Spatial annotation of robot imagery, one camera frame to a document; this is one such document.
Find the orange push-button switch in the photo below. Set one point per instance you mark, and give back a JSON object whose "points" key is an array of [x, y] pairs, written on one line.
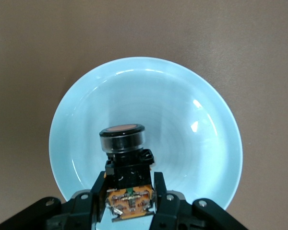
{"points": [[122, 141]]}

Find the light blue plate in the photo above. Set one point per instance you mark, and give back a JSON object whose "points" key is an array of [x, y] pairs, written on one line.
{"points": [[170, 107]]}

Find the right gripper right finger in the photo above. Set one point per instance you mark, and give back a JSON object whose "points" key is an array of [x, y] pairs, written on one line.
{"points": [[162, 191]]}

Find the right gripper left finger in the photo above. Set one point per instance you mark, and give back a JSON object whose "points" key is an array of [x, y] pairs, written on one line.
{"points": [[96, 191]]}

